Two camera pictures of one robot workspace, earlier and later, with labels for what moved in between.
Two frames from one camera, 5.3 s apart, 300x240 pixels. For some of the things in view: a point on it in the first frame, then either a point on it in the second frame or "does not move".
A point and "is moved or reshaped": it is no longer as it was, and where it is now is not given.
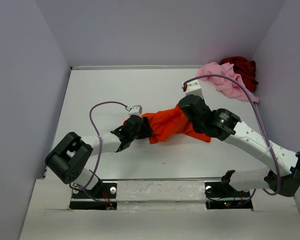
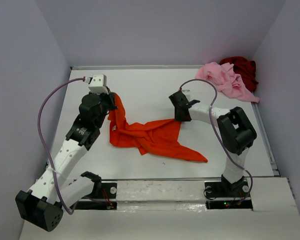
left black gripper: [145, 127] to [110, 100]
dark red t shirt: [246, 68] does not move
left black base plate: [103, 196] does not move
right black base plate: [221, 196] does not move
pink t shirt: [227, 85] does not move
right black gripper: [194, 124] to [180, 106]
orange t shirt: [219, 124] is moved or reshaped
